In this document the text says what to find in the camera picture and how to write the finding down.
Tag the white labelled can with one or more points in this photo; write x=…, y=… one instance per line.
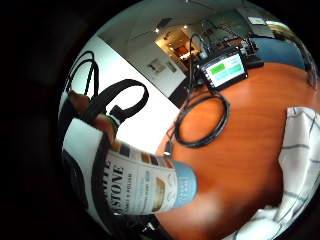
x=143, y=180

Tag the black monitor with lit screen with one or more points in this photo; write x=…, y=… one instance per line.
x=224, y=68

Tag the white checked cloth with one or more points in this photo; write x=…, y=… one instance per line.
x=300, y=150

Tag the blue partition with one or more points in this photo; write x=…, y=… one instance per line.
x=276, y=50

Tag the grey wall poster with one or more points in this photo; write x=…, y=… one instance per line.
x=156, y=65

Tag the white wall notice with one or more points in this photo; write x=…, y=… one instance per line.
x=256, y=20

